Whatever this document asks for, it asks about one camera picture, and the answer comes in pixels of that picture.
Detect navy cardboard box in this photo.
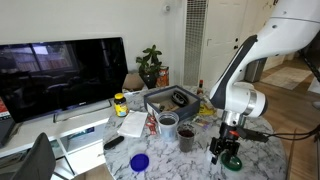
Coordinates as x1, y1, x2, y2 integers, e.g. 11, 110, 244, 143
143, 85, 202, 122

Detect clear cup with dark powder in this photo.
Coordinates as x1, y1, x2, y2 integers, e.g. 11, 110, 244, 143
156, 111, 180, 143

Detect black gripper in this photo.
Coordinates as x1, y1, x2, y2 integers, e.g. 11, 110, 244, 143
209, 122, 241, 165

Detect open brown cardboard box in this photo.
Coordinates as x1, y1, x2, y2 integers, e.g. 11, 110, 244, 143
122, 72, 146, 93

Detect dark laptop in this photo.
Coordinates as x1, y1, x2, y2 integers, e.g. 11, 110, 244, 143
0, 96, 16, 148

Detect grey trash can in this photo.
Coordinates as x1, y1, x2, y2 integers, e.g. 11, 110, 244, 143
244, 58, 268, 83

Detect blue plastic lid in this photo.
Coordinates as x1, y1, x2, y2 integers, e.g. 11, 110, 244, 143
129, 153, 150, 173

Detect patterned floor rug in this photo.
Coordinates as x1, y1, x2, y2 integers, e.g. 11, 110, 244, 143
259, 66, 314, 91

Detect black chair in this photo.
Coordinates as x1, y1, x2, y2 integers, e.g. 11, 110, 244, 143
9, 132, 57, 180

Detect white door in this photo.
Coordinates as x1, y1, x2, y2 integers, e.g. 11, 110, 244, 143
199, 0, 250, 88

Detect yellow lid vitamin jar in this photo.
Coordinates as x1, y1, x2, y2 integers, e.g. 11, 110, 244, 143
113, 93, 129, 118

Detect clear cup with brown beans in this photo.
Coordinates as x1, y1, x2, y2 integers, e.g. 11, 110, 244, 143
176, 123, 196, 153

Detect purple topped snack packet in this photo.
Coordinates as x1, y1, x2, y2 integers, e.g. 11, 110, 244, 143
193, 115, 211, 130

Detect red ketchup packets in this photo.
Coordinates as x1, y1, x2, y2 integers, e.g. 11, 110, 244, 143
145, 114, 159, 136

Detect hot sauce bottle red cap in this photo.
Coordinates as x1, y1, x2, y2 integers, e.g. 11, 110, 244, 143
197, 79, 205, 96

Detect black remote control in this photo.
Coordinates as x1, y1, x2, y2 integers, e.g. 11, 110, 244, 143
103, 135, 125, 151

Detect black flat screen television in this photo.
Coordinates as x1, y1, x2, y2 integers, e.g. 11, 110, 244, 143
0, 37, 129, 124

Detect green potted plant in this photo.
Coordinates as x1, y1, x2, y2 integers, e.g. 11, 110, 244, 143
135, 44, 164, 89

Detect white television stand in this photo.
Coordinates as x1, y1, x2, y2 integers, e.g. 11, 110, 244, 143
0, 99, 116, 180

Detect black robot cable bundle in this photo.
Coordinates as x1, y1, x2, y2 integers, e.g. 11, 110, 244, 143
266, 124, 320, 141

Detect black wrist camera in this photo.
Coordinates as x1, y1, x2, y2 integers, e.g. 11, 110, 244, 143
238, 126, 270, 144

